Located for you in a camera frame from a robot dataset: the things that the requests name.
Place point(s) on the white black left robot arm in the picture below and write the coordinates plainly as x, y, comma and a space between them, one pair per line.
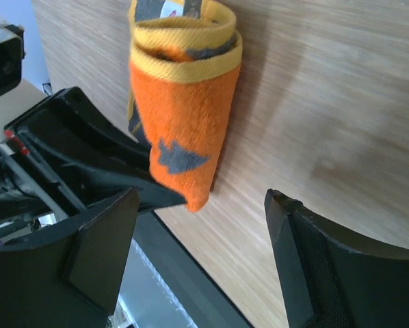
16, 94

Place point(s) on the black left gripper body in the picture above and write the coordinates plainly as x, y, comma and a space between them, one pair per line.
39, 174

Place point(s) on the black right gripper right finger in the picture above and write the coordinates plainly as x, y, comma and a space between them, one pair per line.
332, 276

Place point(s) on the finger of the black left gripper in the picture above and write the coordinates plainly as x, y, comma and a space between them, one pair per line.
111, 162

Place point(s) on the orange yellow grey giraffe towel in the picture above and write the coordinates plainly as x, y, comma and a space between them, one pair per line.
184, 63

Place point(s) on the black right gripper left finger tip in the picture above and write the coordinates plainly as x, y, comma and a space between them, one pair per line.
68, 274

